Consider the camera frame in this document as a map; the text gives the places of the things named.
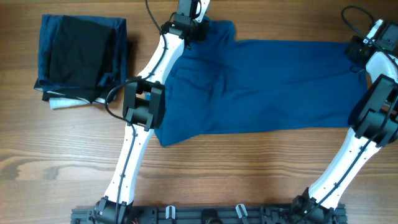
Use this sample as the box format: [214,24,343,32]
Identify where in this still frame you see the folded dark blue garment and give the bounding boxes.
[37,14,134,94]

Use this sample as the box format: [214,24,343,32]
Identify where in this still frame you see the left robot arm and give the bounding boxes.
[71,0,210,223]

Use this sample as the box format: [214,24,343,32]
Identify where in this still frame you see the blue polo shirt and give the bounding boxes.
[155,21,368,147]

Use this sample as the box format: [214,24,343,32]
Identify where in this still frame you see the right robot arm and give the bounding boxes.
[283,19,397,223]

